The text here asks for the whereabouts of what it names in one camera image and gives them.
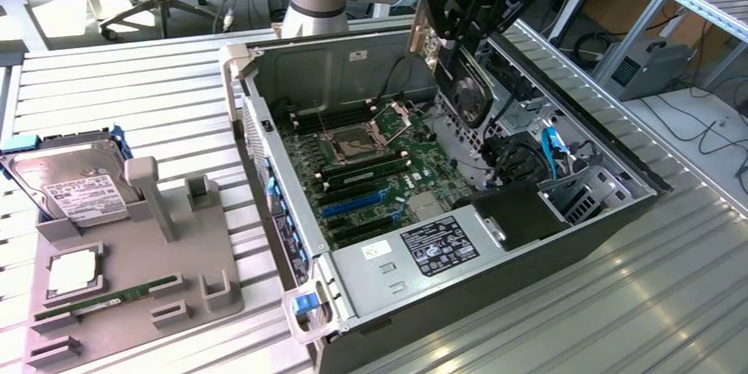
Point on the black green graphics card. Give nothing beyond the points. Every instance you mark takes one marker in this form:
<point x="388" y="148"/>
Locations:
<point x="469" y="93"/>

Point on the silver socket cover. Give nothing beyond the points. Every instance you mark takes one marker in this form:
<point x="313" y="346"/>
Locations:
<point x="396" y="107"/>

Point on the thin locking lever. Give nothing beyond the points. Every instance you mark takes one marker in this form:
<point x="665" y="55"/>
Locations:
<point x="321" y="117"/>

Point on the silver optical drive cage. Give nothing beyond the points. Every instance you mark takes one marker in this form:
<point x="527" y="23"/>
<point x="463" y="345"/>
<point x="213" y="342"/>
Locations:
<point x="452" y="146"/>

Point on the CPU socket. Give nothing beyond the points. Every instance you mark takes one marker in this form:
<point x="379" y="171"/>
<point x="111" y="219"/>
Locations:
<point x="351" y="146"/>

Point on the green motherboard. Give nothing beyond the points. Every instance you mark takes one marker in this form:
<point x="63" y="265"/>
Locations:
<point x="409" y="159"/>

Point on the black case lock tab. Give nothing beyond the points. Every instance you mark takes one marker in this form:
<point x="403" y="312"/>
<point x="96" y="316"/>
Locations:
<point x="267" y="125"/>

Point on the green RAM stick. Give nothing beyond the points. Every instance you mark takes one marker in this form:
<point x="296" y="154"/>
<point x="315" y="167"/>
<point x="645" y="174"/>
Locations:
<point x="361" y="177"/>
<point x="135" y="291"/>

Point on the silver chipset heatsink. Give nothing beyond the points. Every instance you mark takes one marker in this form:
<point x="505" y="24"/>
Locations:
<point x="429" y="205"/>

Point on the silver disk bay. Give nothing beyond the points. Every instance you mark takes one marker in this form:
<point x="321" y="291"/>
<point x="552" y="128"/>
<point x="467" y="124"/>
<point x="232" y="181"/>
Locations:
<point x="584" y="199"/>

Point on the grey office chair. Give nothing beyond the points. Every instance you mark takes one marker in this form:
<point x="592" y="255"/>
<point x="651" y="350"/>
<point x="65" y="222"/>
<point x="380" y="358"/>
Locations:
<point x="165" y="4"/>

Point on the blue expansion slot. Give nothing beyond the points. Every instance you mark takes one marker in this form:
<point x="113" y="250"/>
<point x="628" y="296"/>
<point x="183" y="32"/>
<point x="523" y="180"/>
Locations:
<point x="351" y="206"/>

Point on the black plastic drive cover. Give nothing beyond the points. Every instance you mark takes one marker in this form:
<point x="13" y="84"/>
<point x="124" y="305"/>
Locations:
<point x="520" y="216"/>

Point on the long black expansion slot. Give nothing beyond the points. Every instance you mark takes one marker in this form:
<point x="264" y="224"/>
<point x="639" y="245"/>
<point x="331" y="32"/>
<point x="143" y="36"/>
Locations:
<point x="359" y="228"/>

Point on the silver power supply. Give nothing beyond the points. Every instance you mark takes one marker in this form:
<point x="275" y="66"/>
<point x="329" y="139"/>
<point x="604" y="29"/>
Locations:
<point x="373" y="277"/>

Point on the open black PC case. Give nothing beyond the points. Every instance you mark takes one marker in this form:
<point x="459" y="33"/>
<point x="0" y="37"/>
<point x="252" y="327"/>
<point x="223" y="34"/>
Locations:
<point x="525" y="286"/>

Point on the blue side panel latch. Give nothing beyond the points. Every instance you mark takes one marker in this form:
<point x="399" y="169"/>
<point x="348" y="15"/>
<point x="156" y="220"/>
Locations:
<point x="305" y="305"/>

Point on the silver hard disk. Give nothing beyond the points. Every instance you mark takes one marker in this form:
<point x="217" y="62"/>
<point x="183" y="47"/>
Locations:
<point x="69" y="190"/>

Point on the grey parts rack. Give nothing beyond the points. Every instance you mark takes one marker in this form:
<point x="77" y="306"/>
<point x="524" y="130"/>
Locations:
<point x="116" y="251"/>

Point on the blue disk caddy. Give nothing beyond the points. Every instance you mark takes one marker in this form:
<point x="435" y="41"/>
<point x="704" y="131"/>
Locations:
<point x="17" y="145"/>

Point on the silver CPU chip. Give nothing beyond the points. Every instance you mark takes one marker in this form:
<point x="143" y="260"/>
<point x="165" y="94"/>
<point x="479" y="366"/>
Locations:
<point x="71" y="272"/>

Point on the aluminium frame rack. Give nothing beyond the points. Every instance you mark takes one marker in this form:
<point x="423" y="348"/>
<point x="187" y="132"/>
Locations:
<point x="707" y="2"/>

